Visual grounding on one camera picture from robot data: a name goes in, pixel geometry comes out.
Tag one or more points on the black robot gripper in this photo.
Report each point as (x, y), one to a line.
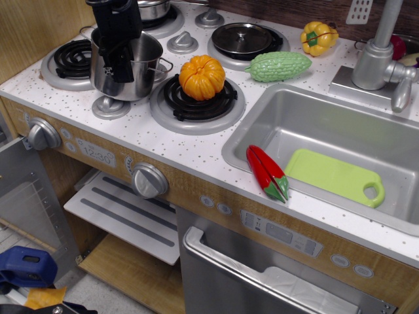
(118, 23)

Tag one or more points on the tall steel pot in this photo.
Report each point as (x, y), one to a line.
(147, 55)

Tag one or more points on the steel pot lid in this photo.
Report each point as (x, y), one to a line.
(241, 38)

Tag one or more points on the silver stovetop knob middle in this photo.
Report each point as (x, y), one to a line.
(161, 73)

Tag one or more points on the silver stovetop knob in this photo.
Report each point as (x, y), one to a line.
(182, 44)
(210, 19)
(161, 73)
(107, 108)

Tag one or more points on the silver stovetop knob front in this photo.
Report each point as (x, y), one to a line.
(107, 108)

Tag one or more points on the back left burner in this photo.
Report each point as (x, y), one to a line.
(166, 26)

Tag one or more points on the front left black burner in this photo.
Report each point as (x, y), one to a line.
(68, 67)

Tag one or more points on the black burner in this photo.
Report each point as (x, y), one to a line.
(68, 67)
(174, 110)

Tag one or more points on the small steel saucepan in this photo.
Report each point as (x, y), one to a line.
(156, 9)

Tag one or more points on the silver stovetop knob upper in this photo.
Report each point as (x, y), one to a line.
(182, 44)

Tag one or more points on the front right black burner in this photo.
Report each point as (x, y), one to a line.
(174, 110)

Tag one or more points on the orange toy pumpkin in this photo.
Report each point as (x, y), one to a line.
(202, 77)

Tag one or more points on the oven clock display panel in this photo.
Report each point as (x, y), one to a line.
(97, 152)

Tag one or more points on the silver stovetop knob back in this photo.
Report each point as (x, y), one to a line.
(210, 19)

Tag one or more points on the left silver oven dial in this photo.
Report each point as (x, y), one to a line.
(43, 135)

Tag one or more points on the silver oven dial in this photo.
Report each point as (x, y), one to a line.
(148, 181)
(43, 135)

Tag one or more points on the right silver oven dial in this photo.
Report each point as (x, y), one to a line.
(148, 181)

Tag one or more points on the green toy bitter gourd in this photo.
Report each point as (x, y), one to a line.
(277, 66)

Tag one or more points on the back right burner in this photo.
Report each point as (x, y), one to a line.
(239, 62)

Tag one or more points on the grey toy sink basin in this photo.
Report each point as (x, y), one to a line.
(285, 119)

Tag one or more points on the white oven rack shelf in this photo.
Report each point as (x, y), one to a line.
(110, 204)

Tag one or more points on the open oven door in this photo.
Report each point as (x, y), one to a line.
(31, 215)

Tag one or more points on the red toy chili pepper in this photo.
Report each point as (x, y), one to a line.
(268, 174)

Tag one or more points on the yellow toy bell pepper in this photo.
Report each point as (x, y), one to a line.
(317, 38)

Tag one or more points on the blue clamp tool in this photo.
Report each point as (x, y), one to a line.
(27, 267)

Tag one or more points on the silver dishwasher door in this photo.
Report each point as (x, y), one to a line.
(226, 272)

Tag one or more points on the white perforated spatula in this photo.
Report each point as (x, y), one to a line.
(359, 12)

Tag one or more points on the yellow cloth scrap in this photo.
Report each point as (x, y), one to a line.
(39, 298)

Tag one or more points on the silver toy faucet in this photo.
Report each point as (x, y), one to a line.
(377, 79)

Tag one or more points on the green cutting board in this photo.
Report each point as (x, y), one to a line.
(336, 176)

